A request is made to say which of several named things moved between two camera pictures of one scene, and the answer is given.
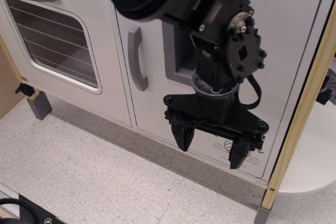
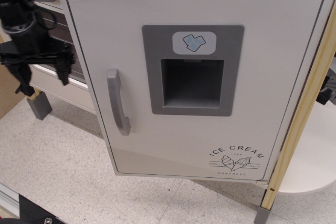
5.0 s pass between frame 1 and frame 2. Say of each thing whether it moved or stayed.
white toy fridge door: moved
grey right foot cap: stayed
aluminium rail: stayed
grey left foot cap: stayed
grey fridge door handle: moved
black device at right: stayed
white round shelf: stayed
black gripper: moved
